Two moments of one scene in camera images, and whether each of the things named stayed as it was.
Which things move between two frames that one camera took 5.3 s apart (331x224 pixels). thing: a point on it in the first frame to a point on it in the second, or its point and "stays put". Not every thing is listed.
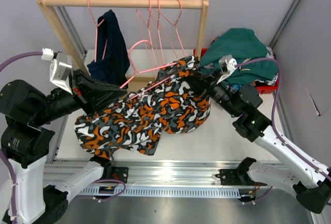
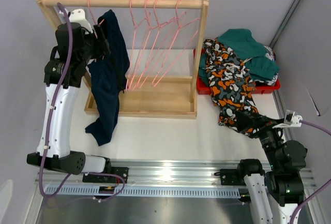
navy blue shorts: [112, 62] stays put
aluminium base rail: [152, 176] stays put
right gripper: [206, 80] to [244, 121]
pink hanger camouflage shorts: [137, 73] to [135, 27]
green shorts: [243, 45] stays put
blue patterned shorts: [270, 53] stays put
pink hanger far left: [96, 26] stays put
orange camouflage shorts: [168, 103] to [231, 85]
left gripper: [84, 85] to [102, 46]
